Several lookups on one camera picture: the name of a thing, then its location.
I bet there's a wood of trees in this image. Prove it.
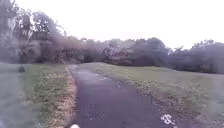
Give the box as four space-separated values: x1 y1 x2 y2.
0 0 224 75

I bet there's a dark asphalt path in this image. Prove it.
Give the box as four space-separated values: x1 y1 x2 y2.
61 64 201 128

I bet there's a grass verge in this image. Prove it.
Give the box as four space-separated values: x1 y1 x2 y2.
79 62 224 128
0 63 78 128

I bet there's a small dark bush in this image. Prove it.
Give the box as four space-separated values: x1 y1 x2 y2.
17 65 27 74

